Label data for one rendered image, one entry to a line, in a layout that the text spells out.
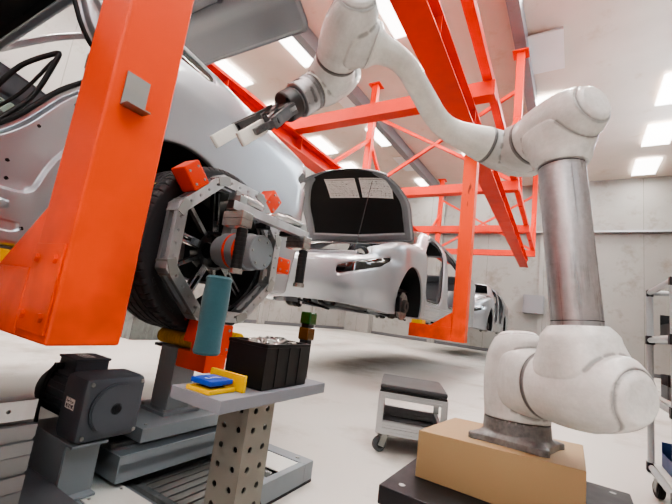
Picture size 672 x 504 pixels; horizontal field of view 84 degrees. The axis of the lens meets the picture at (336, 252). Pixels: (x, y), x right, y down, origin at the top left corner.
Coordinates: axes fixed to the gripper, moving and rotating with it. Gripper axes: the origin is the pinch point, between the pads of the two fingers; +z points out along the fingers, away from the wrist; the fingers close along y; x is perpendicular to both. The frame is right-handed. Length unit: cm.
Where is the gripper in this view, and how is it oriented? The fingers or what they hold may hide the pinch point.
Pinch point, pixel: (229, 139)
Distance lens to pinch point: 89.8
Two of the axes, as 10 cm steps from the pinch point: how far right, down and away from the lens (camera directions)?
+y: 6.4, 1.9, -7.4
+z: -6.8, 5.9, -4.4
